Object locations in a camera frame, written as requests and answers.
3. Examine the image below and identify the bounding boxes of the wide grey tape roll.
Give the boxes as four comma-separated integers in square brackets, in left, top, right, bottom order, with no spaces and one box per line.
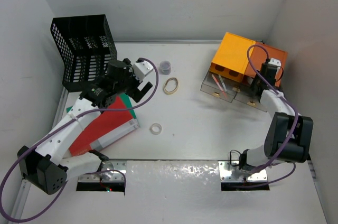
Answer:
[246,76,254,86]

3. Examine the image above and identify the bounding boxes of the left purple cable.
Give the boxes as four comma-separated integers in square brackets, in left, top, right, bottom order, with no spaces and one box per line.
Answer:
[0,57,159,222]

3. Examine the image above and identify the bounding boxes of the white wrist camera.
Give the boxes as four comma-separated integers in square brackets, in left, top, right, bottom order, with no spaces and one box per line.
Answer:
[132,59,154,80]
[267,58,281,67]

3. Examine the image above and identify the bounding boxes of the small clear jar dark contents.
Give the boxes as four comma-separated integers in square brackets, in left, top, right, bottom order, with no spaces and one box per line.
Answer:
[159,61,171,75]

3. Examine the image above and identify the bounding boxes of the orange pen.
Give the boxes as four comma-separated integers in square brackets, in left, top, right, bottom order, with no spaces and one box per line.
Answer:
[211,74,227,98]

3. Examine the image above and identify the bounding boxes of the beige masking tape ring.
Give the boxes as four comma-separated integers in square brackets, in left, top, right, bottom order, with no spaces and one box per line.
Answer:
[162,77,180,96]

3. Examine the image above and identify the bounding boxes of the black mesh file rack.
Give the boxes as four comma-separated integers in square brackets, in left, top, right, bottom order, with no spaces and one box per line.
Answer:
[50,14,117,92]

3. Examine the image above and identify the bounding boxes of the small clear tape roll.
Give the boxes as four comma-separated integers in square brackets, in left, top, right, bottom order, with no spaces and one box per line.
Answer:
[149,123,162,135]

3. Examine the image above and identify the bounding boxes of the green folder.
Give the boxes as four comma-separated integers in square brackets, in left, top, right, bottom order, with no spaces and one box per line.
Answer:
[62,92,133,117]

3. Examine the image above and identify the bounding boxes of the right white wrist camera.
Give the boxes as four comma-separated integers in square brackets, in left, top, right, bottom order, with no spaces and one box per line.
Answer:
[267,58,281,67]

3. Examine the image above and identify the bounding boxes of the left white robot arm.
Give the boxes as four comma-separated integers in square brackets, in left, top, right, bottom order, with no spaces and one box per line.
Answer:
[17,58,157,195]

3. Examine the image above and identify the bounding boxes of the yellow drawer box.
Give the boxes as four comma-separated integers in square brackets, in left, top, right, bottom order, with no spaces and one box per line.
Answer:
[209,32,256,82]

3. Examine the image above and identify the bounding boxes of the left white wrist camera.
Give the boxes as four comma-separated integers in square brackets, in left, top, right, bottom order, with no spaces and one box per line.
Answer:
[132,59,154,80]

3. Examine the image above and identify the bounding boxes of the metal front rail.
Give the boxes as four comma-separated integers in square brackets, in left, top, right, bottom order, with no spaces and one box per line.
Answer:
[21,161,269,223]

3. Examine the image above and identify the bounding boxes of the green pen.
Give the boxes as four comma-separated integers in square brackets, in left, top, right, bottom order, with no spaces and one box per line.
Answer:
[218,74,228,93]

